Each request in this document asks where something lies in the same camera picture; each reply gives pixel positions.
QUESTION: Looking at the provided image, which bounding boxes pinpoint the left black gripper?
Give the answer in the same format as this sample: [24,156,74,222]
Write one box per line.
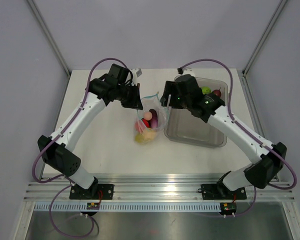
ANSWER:
[116,82,143,110]

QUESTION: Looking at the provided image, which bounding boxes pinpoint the pink toy peach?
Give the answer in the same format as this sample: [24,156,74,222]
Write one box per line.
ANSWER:
[143,111,153,121]

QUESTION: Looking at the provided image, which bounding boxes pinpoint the clear zip top bag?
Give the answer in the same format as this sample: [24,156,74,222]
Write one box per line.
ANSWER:
[134,92,169,145]

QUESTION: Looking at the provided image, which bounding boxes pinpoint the purple toy eggplant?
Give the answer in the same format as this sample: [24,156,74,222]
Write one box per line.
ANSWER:
[150,116,159,129]

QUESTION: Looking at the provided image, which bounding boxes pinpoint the orange toy fruit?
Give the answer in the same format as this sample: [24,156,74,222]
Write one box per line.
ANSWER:
[142,128,157,142]

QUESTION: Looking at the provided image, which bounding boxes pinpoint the green toy fruit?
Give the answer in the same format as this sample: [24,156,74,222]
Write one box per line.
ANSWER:
[201,86,212,95]

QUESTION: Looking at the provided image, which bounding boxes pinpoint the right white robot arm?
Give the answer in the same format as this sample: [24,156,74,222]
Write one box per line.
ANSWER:
[160,74,287,199]

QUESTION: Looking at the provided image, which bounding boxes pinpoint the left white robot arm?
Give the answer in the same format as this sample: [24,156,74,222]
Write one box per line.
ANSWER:
[37,63,143,200]

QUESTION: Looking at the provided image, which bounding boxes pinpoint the clear grey plastic bin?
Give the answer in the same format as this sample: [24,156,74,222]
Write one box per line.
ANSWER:
[161,77,228,148]

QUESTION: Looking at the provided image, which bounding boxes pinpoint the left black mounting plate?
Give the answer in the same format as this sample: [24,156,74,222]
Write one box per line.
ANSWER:
[69,183,115,200]

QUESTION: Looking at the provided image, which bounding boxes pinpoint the black mounting plate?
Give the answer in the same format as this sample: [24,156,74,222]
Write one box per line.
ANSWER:
[197,183,247,200]
[69,183,115,200]

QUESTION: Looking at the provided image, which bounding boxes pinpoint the left small circuit board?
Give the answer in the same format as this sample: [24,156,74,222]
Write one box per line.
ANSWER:
[86,202,100,211]

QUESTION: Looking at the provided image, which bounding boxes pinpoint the small circuit board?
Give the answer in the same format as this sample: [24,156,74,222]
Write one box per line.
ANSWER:
[220,202,237,214]
[86,202,100,211]

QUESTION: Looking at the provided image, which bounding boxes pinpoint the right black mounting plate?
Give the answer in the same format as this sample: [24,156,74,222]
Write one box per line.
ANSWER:
[197,183,247,200]

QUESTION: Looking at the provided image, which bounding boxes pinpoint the right small circuit board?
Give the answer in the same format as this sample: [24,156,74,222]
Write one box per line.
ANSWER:
[220,202,237,214]

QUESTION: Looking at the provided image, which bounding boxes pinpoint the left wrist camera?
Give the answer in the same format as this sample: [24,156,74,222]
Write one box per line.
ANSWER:
[130,68,142,85]

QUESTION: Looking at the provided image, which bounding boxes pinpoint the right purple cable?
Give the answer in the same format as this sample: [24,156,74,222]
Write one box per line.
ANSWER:
[177,58,298,218]

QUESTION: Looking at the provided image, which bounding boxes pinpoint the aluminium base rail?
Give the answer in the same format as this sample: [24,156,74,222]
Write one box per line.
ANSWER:
[23,173,295,203]

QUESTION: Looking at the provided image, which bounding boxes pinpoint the left aluminium frame post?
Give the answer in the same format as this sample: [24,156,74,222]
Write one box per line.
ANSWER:
[25,0,72,80]

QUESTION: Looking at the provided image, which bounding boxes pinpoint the aluminium frame post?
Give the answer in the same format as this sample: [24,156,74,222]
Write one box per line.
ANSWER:
[242,0,290,77]
[25,0,72,80]

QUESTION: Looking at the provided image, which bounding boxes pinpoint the right aluminium frame post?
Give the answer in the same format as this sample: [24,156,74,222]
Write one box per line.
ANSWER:
[242,0,290,77]

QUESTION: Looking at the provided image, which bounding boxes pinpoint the white slotted cable duct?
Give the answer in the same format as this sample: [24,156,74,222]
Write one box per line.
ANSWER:
[34,201,221,213]

